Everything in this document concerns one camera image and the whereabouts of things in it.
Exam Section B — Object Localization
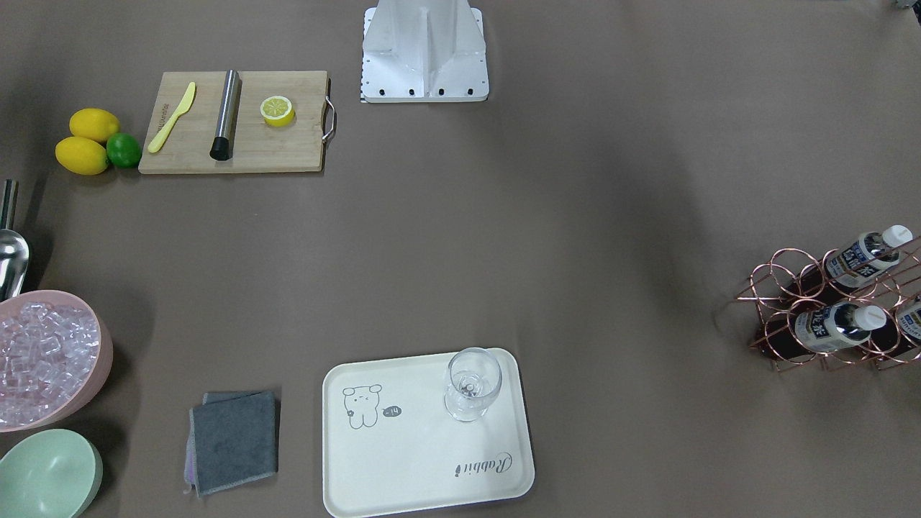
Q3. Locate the green bowl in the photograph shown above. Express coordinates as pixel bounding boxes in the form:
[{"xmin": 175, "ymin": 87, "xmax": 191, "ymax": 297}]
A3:
[{"xmin": 1, "ymin": 429, "xmax": 103, "ymax": 517}]

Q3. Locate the green lime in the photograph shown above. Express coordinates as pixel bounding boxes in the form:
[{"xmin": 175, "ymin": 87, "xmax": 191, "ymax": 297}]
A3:
[{"xmin": 105, "ymin": 132, "xmax": 142, "ymax": 168}]

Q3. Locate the tea bottle picked up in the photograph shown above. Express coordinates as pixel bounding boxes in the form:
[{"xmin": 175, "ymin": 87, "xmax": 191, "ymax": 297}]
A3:
[{"xmin": 756, "ymin": 301, "xmax": 889, "ymax": 363}]

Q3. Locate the white rabbit serving tray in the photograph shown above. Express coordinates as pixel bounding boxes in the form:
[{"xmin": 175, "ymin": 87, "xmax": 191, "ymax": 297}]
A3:
[{"xmin": 322, "ymin": 347, "xmax": 536, "ymax": 517}]

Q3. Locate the bamboo cutting board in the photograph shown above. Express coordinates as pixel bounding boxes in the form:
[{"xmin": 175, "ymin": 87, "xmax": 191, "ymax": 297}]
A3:
[{"xmin": 138, "ymin": 70, "xmax": 335, "ymax": 175}]

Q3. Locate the yellow lemon far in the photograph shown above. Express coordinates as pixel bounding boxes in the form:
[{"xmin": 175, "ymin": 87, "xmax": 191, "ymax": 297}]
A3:
[{"xmin": 68, "ymin": 107, "xmax": 121, "ymax": 145}]

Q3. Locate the yellow plastic knife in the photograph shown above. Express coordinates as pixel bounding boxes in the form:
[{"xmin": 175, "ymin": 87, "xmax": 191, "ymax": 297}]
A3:
[{"xmin": 147, "ymin": 81, "xmax": 197, "ymax": 154}]

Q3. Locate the copper wire bottle basket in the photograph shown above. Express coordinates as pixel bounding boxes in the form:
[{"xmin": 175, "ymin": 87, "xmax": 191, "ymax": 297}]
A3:
[{"xmin": 735, "ymin": 238, "xmax": 919, "ymax": 373}]

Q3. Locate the steel muddler black tip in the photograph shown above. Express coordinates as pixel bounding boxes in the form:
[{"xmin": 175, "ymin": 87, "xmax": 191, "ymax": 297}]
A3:
[{"xmin": 209, "ymin": 69, "xmax": 242, "ymax": 161}]

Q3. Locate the steel ice scoop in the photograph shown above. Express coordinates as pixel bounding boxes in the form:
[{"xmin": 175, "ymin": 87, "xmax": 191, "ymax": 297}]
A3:
[{"xmin": 1, "ymin": 179, "xmax": 30, "ymax": 301}]

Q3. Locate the clear wine glass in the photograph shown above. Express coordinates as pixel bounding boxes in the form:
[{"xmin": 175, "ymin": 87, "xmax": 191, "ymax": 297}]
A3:
[{"xmin": 443, "ymin": 347, "xmax": 504, "ymax": 422}]

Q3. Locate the grey folded cloth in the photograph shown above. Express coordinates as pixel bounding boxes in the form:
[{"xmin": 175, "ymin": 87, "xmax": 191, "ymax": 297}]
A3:
[{"xmin": 183, "ymin": 391, "xmax": 278, "ymax": 499}]

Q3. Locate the yellow lemon near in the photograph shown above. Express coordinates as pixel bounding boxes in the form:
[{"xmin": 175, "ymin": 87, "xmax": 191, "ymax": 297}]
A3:
[{"xmin": 55, "ymin": 137, "xmax": 111, "ymax": 175}]

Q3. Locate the yellow lemon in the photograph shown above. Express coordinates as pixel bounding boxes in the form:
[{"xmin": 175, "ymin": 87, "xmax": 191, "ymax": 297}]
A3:
[
  {"xmin": 55, "ymin": 137, "xmax": 111, "ymax": 175},
  {"xmin": 68, "ymin": 107, "xmax": 121, "ymax": 145}
]

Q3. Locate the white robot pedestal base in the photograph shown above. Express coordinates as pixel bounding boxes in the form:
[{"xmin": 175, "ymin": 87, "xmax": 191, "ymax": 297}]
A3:
[{"xmin": 360, "ymin": 1, "xmax": 490, "ymax": 103}]

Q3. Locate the half lemon slice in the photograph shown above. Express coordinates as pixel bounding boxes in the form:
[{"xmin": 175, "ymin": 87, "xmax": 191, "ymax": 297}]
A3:
[{"xmin": 259, "ymin": 96, "xmax": 296, "ymax": 127}]

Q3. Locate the tea bottle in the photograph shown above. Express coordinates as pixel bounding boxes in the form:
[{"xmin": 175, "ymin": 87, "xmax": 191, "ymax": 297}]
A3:
[
  {"xmin": 786, "ymin": 225, "xmax": 915, "ymax": 305},
  {"xmin": 892, "ymin": 294, "xmax": 920, "ymax": 347}
]

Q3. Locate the pink bowl of ice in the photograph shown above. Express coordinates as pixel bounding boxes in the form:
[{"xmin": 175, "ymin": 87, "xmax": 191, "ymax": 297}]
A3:
[{"xmin": 1, "ymin": 291, "xmax": 113, "ymax": 433}]

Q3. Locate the tea bottle middle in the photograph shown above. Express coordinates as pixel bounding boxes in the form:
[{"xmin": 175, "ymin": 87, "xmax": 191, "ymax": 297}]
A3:
[{"xmin": 786, "ymin": 225, "xmax": 915, "ymax": 305}]

